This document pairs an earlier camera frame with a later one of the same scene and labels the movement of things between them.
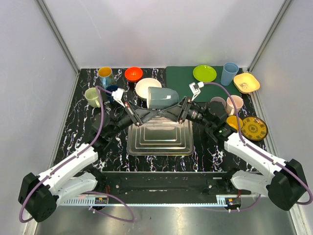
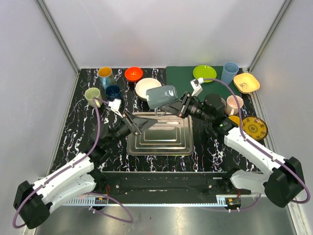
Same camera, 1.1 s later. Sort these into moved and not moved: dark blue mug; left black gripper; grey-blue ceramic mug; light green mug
Moved: left black gripper
Not moved: dark blue mug; grey-blue ceramic mug; light green mug
